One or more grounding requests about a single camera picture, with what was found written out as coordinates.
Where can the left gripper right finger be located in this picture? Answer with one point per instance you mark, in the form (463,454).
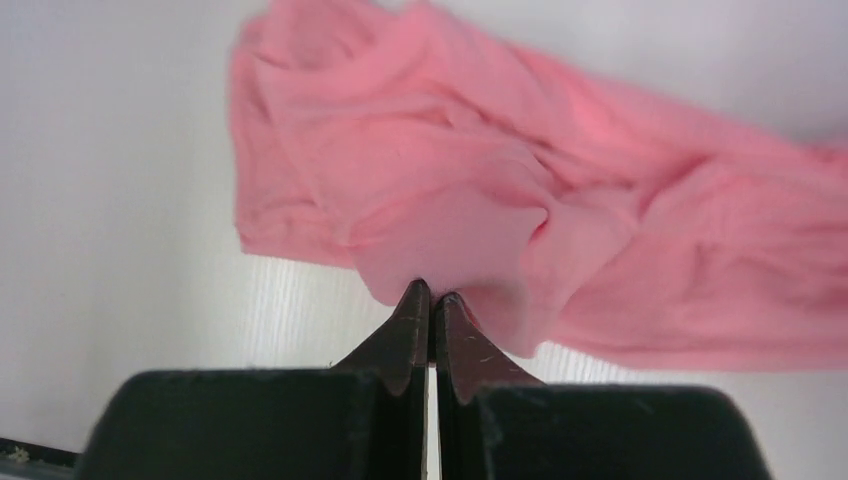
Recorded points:
(497,421)

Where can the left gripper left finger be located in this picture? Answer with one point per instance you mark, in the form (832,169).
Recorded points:
(363,418)

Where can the pink t shirt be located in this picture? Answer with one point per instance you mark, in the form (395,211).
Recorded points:
(562,206)

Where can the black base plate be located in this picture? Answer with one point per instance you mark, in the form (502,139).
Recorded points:
(22,452)

